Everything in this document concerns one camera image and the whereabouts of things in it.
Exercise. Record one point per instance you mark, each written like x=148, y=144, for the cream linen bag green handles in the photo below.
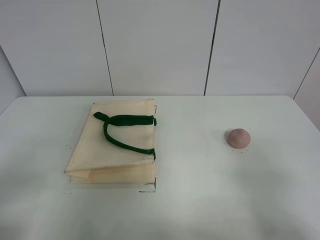
x=116, y=145

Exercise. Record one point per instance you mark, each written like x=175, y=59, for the pink peach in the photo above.
x=238, y=138

